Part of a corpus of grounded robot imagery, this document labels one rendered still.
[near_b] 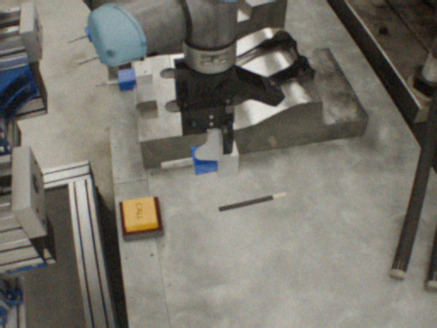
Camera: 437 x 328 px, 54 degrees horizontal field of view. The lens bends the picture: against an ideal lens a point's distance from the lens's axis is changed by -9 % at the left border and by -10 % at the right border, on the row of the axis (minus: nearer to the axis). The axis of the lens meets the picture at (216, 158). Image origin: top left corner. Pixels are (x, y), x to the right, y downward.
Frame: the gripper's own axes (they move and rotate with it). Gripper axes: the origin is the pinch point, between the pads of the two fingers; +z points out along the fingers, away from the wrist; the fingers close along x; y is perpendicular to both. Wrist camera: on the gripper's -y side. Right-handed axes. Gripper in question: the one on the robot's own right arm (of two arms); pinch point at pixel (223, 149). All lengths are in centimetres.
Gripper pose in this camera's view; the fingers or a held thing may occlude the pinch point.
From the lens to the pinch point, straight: 80.6
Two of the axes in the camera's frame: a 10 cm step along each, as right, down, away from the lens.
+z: 0.0, 6.3, 7.8
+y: -9.8, 1.5, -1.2
